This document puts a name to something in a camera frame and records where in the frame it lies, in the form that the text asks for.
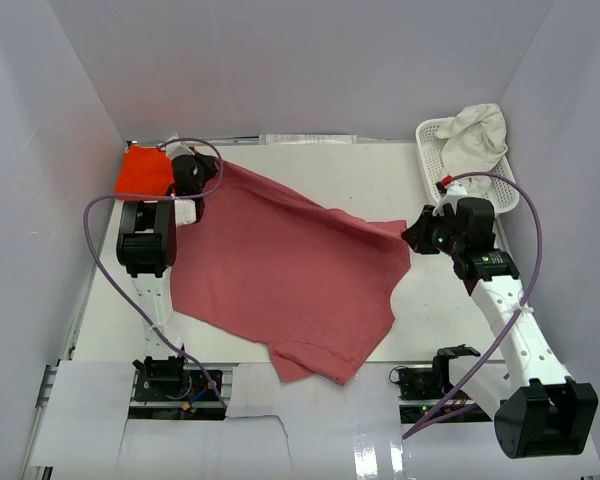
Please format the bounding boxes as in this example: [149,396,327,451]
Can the white t-shirt in basket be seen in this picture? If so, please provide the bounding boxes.
[436,103,508,177]

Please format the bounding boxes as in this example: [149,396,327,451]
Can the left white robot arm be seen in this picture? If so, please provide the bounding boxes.
[115,147,218,400]

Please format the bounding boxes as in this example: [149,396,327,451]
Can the pink t-shirt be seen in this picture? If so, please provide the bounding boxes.
[171,164,410,385]

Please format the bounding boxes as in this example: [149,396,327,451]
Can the folded orange t-shirt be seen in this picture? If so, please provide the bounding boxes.
[114,145,174,200]

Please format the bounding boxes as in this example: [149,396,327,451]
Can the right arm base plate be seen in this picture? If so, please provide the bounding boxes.
[388,365,489,425]

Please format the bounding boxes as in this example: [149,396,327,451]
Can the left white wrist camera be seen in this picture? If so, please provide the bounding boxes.
[157,135,196,160]

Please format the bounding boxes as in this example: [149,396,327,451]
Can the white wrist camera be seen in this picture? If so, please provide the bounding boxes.
[157,135,196,160]
[433,175,468,216]

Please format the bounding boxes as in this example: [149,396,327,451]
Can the papers at table back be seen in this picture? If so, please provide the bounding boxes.
[258,134,357,145]

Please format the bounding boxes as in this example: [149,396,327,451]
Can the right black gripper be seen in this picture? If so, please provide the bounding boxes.
[402,206,465,258]

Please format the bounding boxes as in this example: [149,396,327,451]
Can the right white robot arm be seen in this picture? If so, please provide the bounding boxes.
[402,197,598,459]

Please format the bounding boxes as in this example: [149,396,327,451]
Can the white perforated plastic basket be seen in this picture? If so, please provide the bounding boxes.
[414,117,521,219]

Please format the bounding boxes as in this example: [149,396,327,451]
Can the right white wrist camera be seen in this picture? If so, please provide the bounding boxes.
[433,175,468,216]

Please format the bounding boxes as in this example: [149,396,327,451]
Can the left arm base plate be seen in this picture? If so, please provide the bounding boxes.
[128,356,233,421]

